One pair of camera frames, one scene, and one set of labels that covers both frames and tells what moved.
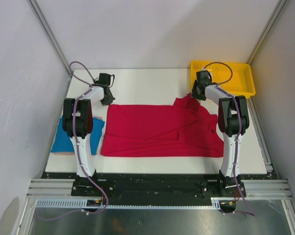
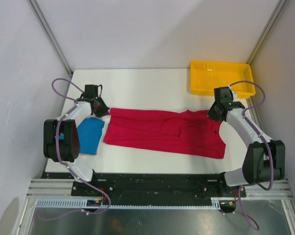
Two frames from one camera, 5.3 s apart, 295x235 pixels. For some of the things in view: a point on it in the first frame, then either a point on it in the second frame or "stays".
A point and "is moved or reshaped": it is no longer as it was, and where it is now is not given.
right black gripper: [194, 93] -> [211, 115]
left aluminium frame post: [51, 35] stays
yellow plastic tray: [234, 79] stays
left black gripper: [109, 101] -> [104, 110]
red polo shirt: [186, 129] is moved or reshaped
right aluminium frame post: [281, 6] stays
